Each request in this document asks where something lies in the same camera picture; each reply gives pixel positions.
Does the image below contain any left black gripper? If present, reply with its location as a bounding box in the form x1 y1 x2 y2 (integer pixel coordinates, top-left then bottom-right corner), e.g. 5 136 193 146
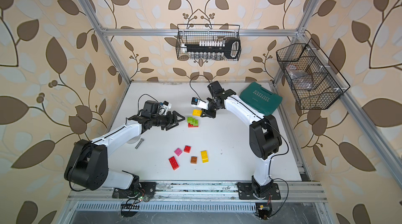
150 110 184 129

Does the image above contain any small red lego brick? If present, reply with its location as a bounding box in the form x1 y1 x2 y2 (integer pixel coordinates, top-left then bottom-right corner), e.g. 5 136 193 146
184 145 191 153

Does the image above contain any pink lego brick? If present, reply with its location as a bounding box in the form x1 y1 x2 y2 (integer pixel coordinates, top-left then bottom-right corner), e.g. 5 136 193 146
174 148 183 157

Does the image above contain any long red lego front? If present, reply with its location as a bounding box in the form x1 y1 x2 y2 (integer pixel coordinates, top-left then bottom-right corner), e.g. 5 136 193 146
169 157 180 171

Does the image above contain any orange lego brick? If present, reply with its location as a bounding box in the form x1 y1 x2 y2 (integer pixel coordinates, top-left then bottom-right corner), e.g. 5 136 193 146
190 157 197 164

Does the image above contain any yellow lego brick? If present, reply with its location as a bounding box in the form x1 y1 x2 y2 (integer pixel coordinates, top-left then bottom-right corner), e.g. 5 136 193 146
192 109 203 117
201 150 209 163

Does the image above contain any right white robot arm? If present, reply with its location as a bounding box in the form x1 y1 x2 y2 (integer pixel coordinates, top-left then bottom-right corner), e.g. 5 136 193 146
191 81 282 198

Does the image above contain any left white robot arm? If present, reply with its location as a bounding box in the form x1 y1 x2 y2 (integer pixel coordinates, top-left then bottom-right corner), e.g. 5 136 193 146
64 100 185 191

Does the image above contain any red long lego brick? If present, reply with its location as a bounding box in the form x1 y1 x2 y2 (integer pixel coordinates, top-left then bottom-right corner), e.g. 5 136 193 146
188 123 199 128

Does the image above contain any steel bolt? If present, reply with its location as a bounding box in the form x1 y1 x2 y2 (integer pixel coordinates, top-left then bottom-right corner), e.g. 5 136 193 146
135 138 144 149

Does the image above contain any white tape roll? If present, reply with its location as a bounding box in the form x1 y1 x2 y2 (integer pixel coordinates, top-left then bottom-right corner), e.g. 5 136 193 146
127 136 141 144

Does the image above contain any green plastic tool case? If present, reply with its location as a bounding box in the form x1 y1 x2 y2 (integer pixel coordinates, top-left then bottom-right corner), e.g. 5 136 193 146
240 82 283 116

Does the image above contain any black socket set holder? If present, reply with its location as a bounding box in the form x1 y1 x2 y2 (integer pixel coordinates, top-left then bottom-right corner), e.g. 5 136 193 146
177 38 241 60

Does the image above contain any clear plastic bag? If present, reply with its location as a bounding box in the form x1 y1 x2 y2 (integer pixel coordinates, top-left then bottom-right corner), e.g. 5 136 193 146
286 65 314 90

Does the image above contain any left circuit board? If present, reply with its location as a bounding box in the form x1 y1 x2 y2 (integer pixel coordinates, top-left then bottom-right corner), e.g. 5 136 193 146
120 195 150 218

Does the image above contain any circuit board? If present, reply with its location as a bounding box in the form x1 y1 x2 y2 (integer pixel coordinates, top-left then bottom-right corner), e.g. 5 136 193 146
256 203 272 220
120 195 150 218

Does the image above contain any right circuit board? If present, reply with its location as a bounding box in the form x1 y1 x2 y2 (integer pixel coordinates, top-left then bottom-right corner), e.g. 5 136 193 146
256 203 272 220

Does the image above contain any back wall wire basket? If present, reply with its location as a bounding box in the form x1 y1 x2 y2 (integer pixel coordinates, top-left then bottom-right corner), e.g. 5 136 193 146
175 23 241 62

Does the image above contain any wall wire basket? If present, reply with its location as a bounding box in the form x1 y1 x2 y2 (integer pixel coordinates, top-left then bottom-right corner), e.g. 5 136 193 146
276 39 350 110
175 23 241 62

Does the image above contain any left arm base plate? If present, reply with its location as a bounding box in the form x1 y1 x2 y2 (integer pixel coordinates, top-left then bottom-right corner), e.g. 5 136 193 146
112 182 157 199

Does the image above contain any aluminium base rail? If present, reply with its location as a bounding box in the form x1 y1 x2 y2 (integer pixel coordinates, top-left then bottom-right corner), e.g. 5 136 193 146
63 181 328 214

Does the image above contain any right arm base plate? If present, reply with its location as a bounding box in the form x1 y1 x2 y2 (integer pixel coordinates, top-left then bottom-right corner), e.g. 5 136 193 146
237 182 281 201

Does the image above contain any right wall wire basket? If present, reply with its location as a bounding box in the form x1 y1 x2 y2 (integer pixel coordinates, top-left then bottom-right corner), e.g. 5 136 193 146
276 39 350 110

